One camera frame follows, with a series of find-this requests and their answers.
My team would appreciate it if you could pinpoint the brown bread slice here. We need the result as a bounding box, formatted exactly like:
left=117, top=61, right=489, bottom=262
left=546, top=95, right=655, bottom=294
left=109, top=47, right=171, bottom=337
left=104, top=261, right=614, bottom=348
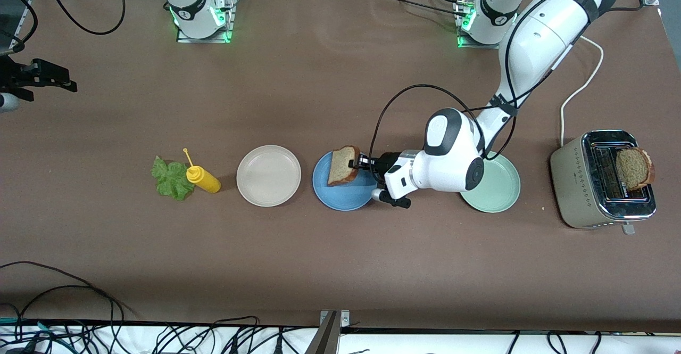
left=326, top=145, right=361, bottom=187
left=616, top=148, right=656, bottom=192

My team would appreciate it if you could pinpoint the black cable on table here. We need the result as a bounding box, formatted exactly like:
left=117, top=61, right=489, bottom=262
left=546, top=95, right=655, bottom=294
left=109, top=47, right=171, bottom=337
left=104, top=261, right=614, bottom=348
left=379, top=0, right=470, bottom=18

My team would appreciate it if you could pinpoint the pale green plate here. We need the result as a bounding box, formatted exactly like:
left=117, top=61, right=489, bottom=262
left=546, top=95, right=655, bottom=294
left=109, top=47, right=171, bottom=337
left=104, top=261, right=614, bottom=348
left=460, top=151, right=521, bottom=213

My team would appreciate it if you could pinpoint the green lettuce leaf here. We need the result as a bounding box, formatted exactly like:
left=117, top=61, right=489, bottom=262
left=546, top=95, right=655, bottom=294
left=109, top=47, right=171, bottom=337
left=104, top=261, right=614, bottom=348
left=151, top=155, right=195, bottom=201

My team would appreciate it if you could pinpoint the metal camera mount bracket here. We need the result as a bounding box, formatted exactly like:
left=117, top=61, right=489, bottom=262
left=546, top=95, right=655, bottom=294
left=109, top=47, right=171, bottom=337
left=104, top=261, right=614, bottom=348
left=306, top=310, right=352, bottom=354

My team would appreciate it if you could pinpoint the blue plate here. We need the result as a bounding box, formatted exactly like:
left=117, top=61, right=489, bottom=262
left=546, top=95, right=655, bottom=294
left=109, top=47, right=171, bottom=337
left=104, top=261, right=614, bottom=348
left=312, top=148, right=379, bottom=211

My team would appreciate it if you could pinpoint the long black looped cable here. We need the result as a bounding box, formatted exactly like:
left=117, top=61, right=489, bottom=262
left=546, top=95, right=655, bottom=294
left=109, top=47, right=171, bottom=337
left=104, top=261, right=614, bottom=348
left=0, top=261, right=136, bottom=325

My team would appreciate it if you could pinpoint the white toaster power cord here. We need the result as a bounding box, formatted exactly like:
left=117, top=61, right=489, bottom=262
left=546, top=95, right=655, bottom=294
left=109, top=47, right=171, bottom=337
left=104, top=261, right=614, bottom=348
left=560, top=35, right=605, bottom=147

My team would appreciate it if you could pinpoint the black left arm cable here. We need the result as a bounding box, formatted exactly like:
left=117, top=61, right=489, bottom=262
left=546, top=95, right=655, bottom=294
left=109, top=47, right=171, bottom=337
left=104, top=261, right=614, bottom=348
left=369, top=0, right=596, bottom=162

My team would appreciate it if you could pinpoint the beige plate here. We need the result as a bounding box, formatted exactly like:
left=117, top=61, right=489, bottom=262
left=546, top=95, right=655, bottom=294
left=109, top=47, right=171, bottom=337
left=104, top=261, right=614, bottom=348
left=236, top=145, right=302, bottom=208

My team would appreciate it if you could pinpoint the beige chrome toaster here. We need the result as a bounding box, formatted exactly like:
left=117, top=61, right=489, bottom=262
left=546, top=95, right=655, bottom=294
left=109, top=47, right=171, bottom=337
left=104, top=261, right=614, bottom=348
left=550, top=129, right=658, bottom=236

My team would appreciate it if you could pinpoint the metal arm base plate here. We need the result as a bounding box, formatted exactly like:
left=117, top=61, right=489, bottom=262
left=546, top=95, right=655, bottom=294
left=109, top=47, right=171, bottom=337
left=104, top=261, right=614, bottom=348
left=176, top=0, right=235, bottom=44
left=454, top=0, right=514, bottom=50

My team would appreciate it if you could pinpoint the aluminium frame rail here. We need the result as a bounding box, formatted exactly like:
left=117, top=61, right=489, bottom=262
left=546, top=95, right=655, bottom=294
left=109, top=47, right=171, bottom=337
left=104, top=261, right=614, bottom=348
left=15, top=0, right=39, bottom=38

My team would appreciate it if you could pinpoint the yellow squeeze bottle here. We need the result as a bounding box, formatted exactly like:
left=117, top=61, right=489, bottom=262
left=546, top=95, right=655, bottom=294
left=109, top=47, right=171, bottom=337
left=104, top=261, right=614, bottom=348
left=182, top=148, right=221, bottom=194

